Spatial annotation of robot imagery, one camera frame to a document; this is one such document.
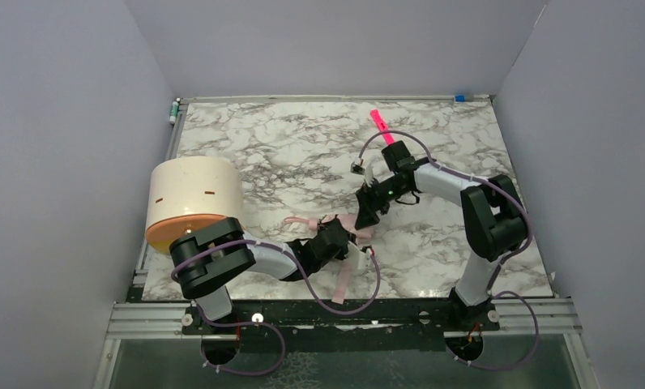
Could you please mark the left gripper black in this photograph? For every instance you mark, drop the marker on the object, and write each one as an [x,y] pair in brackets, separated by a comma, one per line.
[342,236]

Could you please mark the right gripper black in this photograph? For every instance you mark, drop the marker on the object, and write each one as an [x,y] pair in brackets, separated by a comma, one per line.
[369,198]

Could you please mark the pink folding umbrella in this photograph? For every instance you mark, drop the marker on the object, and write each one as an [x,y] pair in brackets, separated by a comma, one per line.
[306,252]

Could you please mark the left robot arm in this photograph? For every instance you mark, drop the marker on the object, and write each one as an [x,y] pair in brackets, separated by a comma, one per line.
[207,259]

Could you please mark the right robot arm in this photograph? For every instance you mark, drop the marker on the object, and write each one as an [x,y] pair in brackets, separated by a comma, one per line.
[495,222]

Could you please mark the cream cylindrical umbrella bin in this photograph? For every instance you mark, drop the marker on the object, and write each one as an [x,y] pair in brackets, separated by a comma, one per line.
[187,194]

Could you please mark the pink highlighter marker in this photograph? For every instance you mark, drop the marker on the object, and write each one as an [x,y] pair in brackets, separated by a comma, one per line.
[382,126]

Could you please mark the green white marker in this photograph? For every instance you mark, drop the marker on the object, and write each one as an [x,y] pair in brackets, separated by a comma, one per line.
[174,112]

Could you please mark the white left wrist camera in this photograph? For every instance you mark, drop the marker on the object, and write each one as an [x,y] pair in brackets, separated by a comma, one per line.
[364,258]

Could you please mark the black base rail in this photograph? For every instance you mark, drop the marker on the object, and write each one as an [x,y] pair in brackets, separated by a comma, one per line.
[388,324]

